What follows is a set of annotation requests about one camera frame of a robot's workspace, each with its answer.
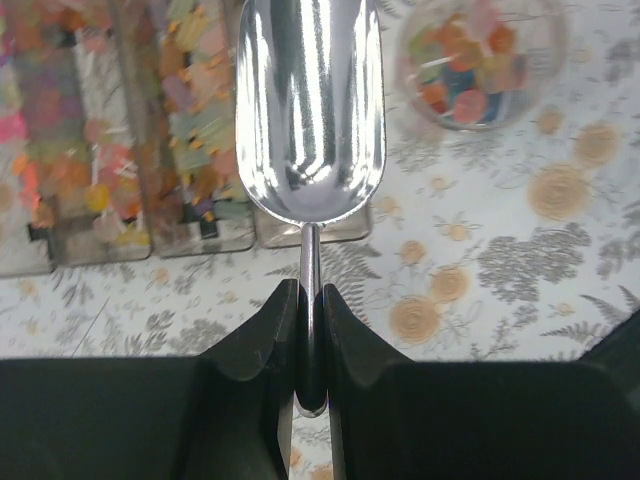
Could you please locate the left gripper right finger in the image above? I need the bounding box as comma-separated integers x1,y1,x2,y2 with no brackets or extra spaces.
324,285,639,479

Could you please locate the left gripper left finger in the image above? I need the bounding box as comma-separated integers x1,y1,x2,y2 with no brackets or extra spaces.
1,280,298,479

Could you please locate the clear compartment candy box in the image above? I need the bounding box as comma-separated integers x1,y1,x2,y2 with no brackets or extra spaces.
0,0,374,277

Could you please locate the metal candy scoop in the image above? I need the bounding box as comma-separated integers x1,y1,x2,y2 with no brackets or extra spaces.
236,1,386,418

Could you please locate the clear glass jar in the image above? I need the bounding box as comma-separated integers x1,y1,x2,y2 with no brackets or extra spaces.
394,1,568,132

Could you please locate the floral table mat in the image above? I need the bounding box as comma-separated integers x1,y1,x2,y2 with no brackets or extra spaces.
1,1,639,479

